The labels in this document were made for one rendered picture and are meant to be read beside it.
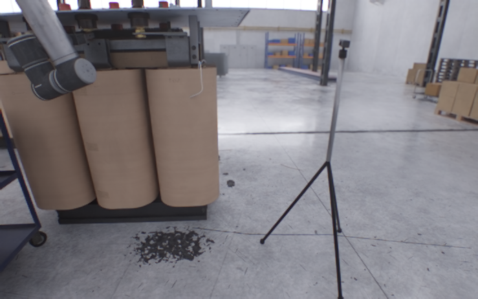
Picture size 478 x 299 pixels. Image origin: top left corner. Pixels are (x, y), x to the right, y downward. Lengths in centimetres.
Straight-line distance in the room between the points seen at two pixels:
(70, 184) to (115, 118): 57
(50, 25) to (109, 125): 63
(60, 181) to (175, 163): 75
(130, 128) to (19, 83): 64
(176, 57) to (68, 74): 56
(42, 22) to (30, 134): 83
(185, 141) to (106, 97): 50
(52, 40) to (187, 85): 64
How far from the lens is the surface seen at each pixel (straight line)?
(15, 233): 207
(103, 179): 173
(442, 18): 1356
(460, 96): 658
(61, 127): 175
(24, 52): 128
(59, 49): 117
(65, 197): 191
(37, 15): 118
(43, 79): 127
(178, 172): 157
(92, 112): 158
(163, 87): 143
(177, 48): 144
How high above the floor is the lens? 115
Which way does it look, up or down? 21 degrees down
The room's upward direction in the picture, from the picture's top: straight up
